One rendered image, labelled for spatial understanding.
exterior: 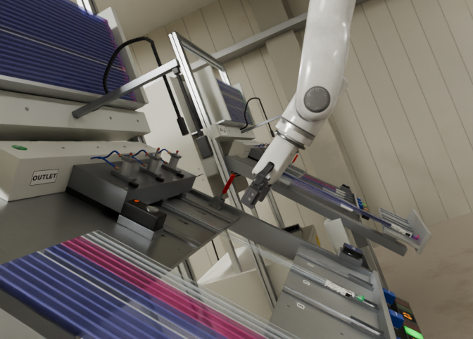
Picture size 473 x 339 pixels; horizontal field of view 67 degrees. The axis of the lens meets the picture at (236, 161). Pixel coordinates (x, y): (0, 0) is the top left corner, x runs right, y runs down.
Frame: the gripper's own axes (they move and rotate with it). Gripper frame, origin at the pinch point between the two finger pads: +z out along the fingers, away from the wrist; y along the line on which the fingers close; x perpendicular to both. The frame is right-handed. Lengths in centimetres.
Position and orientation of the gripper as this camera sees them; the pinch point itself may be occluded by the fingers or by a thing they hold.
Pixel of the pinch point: (253, 198)
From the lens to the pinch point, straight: 79.3
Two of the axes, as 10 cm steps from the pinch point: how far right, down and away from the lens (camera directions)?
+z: -5.0, 8.4, 1.9
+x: 8.2, 5.4, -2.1
